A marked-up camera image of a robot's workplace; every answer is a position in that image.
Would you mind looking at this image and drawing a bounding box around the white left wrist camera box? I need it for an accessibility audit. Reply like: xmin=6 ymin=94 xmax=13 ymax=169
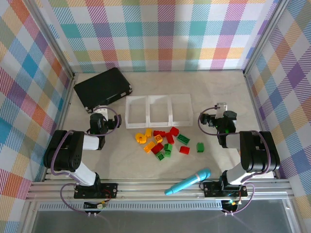
xmin=93 ymin=106 xmax=109 ymax=120

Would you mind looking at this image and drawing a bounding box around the yellow round lego piece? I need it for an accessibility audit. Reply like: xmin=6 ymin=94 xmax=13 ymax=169
xmin=135 ymin=132 xmax=148 ymax=144

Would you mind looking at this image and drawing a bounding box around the grey metal panel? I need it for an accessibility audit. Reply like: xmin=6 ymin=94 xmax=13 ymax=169
xmin=30 ymin=210 xmax=294 ymax=233

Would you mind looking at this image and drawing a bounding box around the aluminium frame post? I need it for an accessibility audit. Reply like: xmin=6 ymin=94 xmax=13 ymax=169
xmin=23 ymin=0 xmax=76 ymax=78
xmin=242 ymin=0 xmax=290 ymax=77

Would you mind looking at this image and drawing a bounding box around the black hard case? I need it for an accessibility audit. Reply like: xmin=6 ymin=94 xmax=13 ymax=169
xmin=73 ymin=67 xmax=134 ymax=114

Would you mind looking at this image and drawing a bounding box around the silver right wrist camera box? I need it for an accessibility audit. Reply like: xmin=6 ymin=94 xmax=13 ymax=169
xmin=215 ymin=102 xmax=228 ymax=119

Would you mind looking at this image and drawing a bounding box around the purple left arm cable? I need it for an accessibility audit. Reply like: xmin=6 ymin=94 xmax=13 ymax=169
xmin=50 ymin=105 xmax=122 ymax=214

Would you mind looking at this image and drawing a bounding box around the teal toy microphone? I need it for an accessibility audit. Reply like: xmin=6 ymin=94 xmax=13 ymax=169
xmin=164 ymin=167 xmax=211 ymax=196

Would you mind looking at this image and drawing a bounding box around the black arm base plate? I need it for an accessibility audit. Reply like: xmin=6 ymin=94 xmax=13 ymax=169
xmin=202 ymin=181 xmax=249 ymax=199
xmin=73 ymin=182 xmax=119 ymax=200

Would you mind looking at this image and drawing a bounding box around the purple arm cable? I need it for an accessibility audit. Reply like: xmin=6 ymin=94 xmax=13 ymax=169
xmin=50 ymin=105 xmax=122 ymax=214
xmin=198 ymin=106 xmax=270 ymax=216

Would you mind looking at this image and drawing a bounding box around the long yellow lego brick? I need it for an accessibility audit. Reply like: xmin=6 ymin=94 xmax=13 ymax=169
xmin=143 ymin=141 xmax=156 ymax=153

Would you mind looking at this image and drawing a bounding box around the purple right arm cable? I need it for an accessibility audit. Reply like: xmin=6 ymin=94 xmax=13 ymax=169
xmin=198 ymin=106 xmax=270 ymax=216

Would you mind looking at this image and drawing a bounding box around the aluminium side rail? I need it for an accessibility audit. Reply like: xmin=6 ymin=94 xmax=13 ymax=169
xmin=41 ymin=74 xmax=76 ymax=182
xmin=243 ymin=72 xmax=282 ymax=179

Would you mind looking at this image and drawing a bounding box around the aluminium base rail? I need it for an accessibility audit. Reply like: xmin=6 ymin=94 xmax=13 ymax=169
xmin=25 ymin=181 xmax=296 ymax=202

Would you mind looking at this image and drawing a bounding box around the perforated metal cable duct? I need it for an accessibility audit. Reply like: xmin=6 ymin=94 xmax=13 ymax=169
xmin=36 ymin=203 xmax=225 ymax=212

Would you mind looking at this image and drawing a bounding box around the green lego plate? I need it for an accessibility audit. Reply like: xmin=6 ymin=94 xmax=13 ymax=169
xmin=176 ymin=133 xmax=191 ymax=146

